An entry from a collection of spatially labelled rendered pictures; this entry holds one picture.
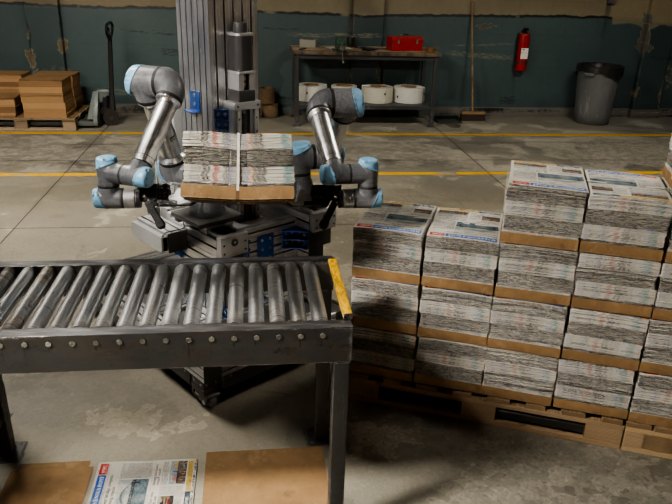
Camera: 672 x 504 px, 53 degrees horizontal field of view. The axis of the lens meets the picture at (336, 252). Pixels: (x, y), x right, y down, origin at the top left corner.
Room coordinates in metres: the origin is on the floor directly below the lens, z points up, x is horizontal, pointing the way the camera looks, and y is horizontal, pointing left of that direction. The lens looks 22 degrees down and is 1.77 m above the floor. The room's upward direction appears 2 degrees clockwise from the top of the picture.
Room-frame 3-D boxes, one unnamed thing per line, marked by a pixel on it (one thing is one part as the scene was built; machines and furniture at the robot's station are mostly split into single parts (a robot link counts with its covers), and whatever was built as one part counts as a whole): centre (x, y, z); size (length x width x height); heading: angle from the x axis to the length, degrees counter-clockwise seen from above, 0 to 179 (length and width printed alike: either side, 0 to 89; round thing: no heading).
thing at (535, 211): (2.57, -0.81, 0.95); 0.38 x 0.29 x 0.23; 165
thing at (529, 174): (2.56, -0.81, 1.06); 0.37 x 0.29 x 0.01; 165
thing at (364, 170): (2.46, -0.10, 1.08); 0.11 x 0.08 x 0.11; 106
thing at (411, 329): (2.60, -0.68, 0.40); 1.16 x 0.38 x 0.51; 75
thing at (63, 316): (1.94, 0.84, 0.77); 0.47 x 0.05 x 0.05; 7
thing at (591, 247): (2.49, -1.09, 0.86); 0.38 x 0.29 x 0.04; 165
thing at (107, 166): (2.33, 0.81, 1.09); 0.11 x 0.08 x 0.11; 69
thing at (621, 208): (2.49, -1.09, 0.95); 0.38 x 0.29 x 0.23; 165
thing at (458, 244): (2.60, -0.68, 0.42); 1.17 x 0.39 x 0.83; 75
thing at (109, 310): (1.95, 0.71, 0.77); 0.47 x 0.05 x 0.05; 7
